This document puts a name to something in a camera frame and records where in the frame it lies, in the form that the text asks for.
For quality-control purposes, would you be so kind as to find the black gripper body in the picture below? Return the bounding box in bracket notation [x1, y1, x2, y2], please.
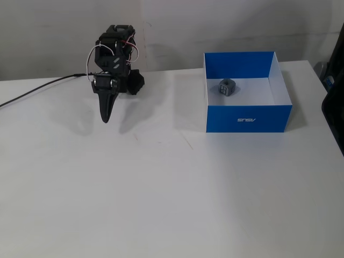
[90, 45, 127, 95]

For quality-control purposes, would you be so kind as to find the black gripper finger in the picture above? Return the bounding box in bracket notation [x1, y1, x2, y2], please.
[108, 93, 120, 119]
[97, 92, 112, 124]

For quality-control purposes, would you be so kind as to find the gray block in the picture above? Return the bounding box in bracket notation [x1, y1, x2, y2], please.
[217, 78, 235, 97]

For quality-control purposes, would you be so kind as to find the blue and white cardboard box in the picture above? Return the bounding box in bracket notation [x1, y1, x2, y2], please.
[203, 51, 293, 134]

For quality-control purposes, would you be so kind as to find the gray and blue object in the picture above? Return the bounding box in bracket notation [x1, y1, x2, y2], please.
[313, 61, 336, 95]

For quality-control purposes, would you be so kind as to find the white and red servo wire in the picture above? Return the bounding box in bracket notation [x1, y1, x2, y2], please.
[85, 39, 141, 81]

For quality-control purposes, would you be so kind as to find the black power cable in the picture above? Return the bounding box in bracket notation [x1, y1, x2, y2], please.
[0, 72, 95, 109]

